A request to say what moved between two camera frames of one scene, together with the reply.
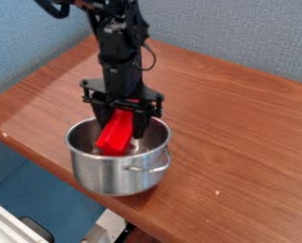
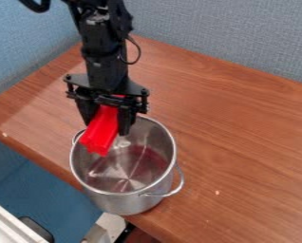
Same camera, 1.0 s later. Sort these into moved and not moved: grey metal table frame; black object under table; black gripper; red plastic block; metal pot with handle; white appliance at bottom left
Moved: metal pot with handle; black gripper; red plastic block
Not moved: grey metal table frame; white appliance at bottom left; black object under table
